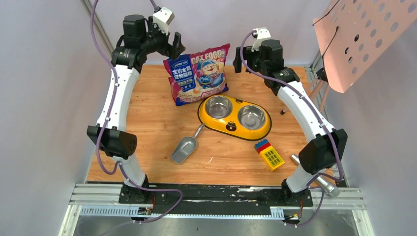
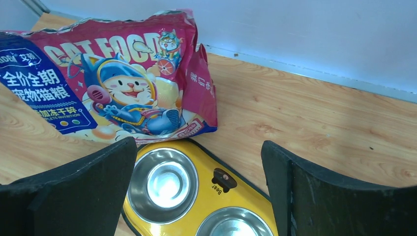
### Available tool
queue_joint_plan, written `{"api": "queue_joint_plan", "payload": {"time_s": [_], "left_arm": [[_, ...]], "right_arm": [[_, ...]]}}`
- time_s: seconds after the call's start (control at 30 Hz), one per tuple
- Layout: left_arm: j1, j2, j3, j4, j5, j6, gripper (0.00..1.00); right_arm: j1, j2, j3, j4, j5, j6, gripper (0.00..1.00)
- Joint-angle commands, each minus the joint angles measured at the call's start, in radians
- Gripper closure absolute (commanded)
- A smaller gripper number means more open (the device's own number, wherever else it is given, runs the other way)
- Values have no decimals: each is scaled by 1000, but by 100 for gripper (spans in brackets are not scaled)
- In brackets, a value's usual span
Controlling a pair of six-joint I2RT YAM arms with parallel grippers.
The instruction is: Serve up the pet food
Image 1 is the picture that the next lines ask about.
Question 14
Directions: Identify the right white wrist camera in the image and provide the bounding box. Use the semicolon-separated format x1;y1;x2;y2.
251;28;271;52

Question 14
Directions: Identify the aluminium frame rail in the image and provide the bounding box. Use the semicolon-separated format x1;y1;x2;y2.
59;182;374;236

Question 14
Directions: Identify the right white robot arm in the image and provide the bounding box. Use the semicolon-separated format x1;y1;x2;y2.
233;39;348;206

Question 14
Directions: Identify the colourful toy brick block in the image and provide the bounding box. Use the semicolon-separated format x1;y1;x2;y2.
254;139;285;172

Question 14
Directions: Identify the silver microphone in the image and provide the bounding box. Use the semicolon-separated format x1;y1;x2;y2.
286;154;340;198

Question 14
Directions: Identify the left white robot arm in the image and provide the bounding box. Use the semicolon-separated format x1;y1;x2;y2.
87;8;185;203

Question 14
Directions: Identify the cat food bag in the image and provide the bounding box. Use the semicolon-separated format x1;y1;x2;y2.
163;43;230;106

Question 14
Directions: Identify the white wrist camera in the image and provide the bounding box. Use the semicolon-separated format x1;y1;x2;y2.
251;28;271;52
152;7;175;36

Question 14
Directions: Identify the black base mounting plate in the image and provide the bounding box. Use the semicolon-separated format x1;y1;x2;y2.
119;183;313;215

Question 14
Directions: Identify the yellow double pet bowl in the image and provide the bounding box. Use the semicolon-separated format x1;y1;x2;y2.
197;95;272;141

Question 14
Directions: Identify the pink perforated music stand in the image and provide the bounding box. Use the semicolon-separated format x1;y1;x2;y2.
313;0;417;93

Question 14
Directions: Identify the metal food scoop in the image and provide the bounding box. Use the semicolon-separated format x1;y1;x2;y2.
171;123;205;164

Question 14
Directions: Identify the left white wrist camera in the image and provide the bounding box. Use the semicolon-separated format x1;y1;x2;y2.
152;7;175;36

